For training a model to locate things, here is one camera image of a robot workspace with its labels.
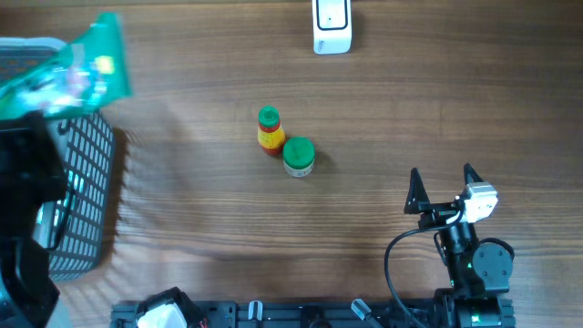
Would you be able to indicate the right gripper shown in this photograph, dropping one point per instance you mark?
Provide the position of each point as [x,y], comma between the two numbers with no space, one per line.
[418,201]

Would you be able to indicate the green lid jar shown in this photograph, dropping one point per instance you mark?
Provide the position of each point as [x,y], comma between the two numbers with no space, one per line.
[298,156]

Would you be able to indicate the yellow red sauce bottle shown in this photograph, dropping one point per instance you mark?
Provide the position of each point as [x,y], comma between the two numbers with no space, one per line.
[270,133]

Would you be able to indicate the green 3M gloves packet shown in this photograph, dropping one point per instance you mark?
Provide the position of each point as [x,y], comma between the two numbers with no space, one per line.
[85,75]

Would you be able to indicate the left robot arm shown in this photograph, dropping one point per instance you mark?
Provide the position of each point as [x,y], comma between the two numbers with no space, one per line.
[33,174]

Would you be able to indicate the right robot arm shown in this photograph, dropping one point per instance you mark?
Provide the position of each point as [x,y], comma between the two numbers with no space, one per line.
[479,269]

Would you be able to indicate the white barcode scanner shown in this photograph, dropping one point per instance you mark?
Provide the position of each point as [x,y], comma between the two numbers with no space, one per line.
[332,26]

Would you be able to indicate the grey plastic mesh basket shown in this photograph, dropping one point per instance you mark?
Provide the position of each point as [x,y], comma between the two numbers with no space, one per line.
[87,146]

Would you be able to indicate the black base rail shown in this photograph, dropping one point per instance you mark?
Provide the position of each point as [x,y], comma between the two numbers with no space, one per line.
[174,308]

